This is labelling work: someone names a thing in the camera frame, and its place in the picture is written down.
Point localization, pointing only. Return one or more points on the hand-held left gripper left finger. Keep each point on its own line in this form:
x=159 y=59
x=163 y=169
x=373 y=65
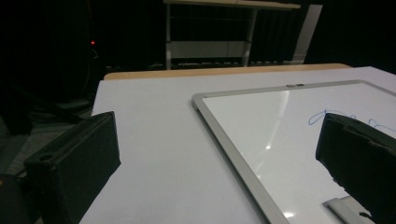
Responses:
x=74 y=168

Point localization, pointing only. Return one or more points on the grey whiteboard eraser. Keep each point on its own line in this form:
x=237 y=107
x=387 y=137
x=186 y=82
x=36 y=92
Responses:
x=342 y=205

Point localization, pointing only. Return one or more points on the white slanted beam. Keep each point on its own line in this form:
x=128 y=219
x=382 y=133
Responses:
x=308 y=31

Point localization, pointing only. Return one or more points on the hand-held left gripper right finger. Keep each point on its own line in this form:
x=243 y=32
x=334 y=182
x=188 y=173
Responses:
x=361 y=155

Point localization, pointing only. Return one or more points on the silver framed whiteboard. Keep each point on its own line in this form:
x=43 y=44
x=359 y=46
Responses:
x=271 y=124

